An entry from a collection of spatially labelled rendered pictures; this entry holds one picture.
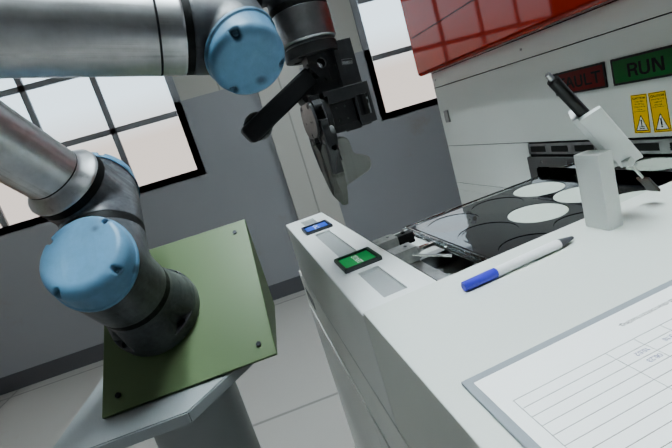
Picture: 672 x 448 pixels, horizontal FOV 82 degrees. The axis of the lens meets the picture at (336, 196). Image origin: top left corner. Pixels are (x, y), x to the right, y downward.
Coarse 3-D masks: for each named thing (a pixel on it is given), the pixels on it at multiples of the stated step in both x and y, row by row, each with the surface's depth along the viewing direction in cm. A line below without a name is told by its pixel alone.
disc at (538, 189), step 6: (528, 186) 87; (534, 186) 86; (540, 186) 85; (546, 186) 83; (552, 186) 82; (558, 186) 81; (564, 186) 80; (516, 192) 85; (522, 192) 84; (528, 192) 83; (534, 192) 82; (540, 192) 81; (546, 192) 80; (552, 192) 79
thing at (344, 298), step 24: (312, 216) 93; (312, 240) 73; (336, 240) 70; (360, 240) 64; (312, 264) 67; (384, 264) 52; (408, 264) 49; (312, 288) 81; (336, 288) 51; (360, 288) 47; (384, 288) 46; (408, 288) 43; (336, 312) 58; (360, 312) 41; (360, 336) 45; (360, 360) 51
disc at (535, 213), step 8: (520, 208) 75; (528, 208) 74; (536, 208) 72; (544, 208) 71; (552, 208) 70; (560, 208) 69; (568, 208) 68; (512, 216) 72; (520, 216) 71; (528, 216) 70; (536, 216) 69; (544, 216) 68; (552, 216) 67
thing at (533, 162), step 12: (540, 156) 93; (552, 156) 90; (564, 156) 86; (648, 156) 69; (660, 156) 68; (540, 168) 95; (624, 168) 74; (636, 168) 72; (648, 168) 70; (660, 168) 68
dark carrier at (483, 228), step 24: (504, 192) 88; (624, 192) 68; (456, 216) 82; (480, 216) 77; (504, 216) 73; (576, 216) 64; (456, 240) 68; (480, 240) 66; (504, 240) 63; (528, 240) 60
